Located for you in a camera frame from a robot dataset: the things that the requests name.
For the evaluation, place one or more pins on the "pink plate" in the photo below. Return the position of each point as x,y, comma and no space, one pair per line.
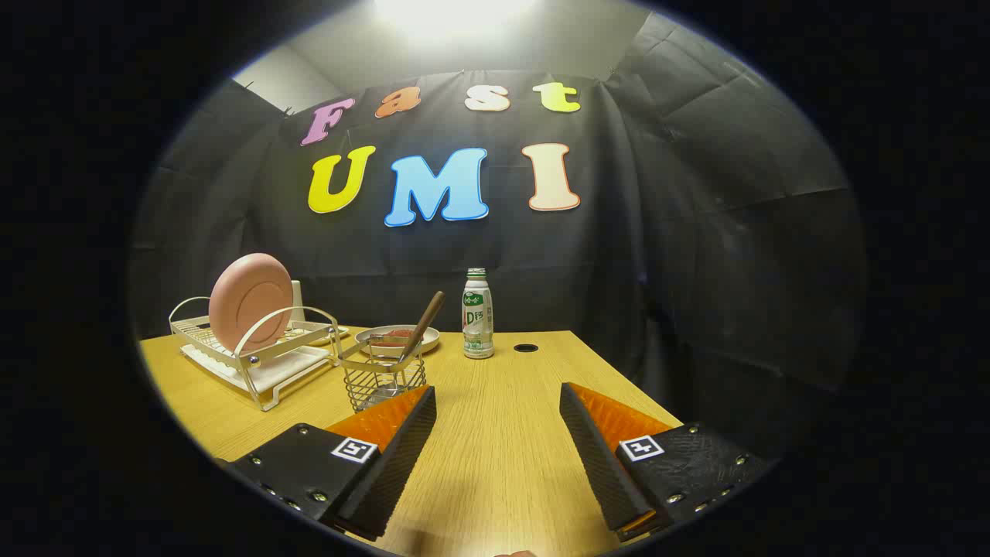
247,302

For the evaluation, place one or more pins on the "beige round plate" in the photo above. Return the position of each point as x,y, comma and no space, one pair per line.
429,336

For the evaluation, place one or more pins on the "white green drink bottle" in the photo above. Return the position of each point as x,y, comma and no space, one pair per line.
478,325

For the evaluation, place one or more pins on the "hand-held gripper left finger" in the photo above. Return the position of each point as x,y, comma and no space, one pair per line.
394,464

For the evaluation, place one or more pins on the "ceiling light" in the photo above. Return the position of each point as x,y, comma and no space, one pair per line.
452,11

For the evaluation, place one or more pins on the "red meat slice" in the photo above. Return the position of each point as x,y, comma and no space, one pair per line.
396,334

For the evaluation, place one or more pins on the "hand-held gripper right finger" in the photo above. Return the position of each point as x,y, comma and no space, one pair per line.
599,464

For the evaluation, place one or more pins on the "cream white toaster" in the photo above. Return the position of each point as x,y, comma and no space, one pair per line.
297,305

